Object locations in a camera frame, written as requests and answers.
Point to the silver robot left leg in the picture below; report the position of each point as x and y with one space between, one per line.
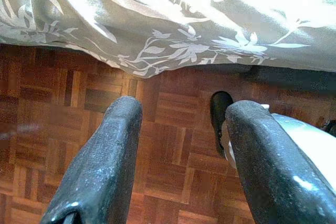
302 134

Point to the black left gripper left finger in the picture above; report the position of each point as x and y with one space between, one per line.
105 169

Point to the floral taupe bedsheet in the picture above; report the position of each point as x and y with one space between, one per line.
157 11

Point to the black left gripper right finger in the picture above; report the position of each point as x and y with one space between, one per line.
275 176

